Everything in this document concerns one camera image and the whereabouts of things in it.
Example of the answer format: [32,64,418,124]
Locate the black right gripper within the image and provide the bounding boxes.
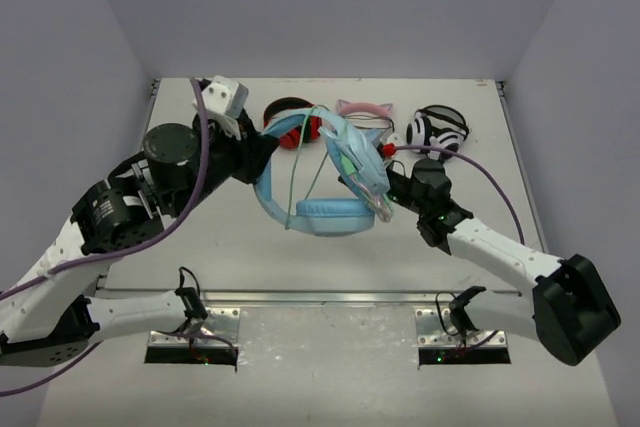
[340,154,428,216]

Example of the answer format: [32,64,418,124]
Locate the light blue gaming headphones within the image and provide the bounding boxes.
[252,107,396,238]

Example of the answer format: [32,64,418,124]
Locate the green headphone cable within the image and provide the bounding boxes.
[283,105,369,231]

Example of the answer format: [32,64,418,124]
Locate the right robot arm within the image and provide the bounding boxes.
[387,158,621,366]

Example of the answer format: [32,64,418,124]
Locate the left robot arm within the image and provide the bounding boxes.
[1,115,278,367]

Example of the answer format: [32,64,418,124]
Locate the red and black headphones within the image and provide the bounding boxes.
[263,97,322,150]

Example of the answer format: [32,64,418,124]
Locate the white black panda headphones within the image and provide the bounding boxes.
[405,104,470,152]

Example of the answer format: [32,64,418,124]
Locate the blue pink cat-ear headphones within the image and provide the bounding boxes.
[336,99,396,146]

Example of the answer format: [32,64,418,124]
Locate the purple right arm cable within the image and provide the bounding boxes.
[394,143,526,248]

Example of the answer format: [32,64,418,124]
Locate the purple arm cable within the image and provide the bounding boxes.
[394,143,526,248]
[0,77,221,396]

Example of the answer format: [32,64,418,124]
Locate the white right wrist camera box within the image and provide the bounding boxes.
[377,133,406,159]

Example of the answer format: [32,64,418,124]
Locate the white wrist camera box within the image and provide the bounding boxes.
[197,75,249,140]
[377,133,406,159]

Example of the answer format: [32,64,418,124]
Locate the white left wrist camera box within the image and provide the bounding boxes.
[197,75,249,140]

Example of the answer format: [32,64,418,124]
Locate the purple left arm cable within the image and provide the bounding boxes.
[0,77,221,396]

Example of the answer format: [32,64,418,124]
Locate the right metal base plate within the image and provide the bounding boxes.
[414,304,511,367]

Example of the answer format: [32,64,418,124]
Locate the metal base plate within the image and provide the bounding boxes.
[414,304,511,367]
[144,304,242,369]

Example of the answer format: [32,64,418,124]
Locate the black thin base cable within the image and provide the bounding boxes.
[433,285,487,348]

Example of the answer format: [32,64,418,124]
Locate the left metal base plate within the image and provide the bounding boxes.
[144,304,242,369]

